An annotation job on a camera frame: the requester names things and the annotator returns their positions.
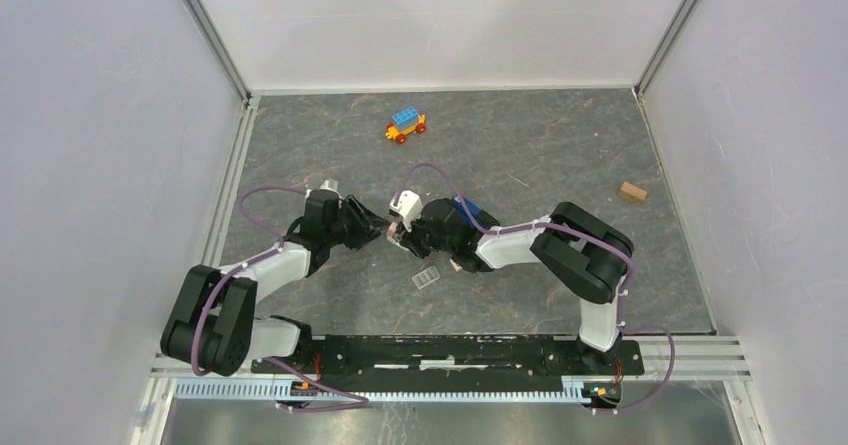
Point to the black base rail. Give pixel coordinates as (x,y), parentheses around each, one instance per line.
(459,363)

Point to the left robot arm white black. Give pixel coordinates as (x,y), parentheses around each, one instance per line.
(213,326)

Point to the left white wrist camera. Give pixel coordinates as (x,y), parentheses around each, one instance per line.
(330,185)

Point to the toy brick car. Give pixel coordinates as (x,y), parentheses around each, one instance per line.
(405,123)

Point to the small wooden block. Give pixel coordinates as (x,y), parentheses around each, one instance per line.
(632,193)

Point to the pink white staple remover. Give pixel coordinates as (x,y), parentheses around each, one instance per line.
(392,231)

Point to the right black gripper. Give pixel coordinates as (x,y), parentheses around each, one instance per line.
(408,240)

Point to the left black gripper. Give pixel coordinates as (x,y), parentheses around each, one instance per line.
(374,222)

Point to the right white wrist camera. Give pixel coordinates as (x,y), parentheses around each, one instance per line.
(407,207)

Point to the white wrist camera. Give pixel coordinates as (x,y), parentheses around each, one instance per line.
(330,185)
(407,207)

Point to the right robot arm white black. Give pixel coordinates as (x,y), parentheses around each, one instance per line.
(590,258)

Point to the blue stapler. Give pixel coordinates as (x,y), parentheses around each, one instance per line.
(472,214)

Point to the white cable duct strip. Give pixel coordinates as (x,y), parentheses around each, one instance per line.
(282,389)

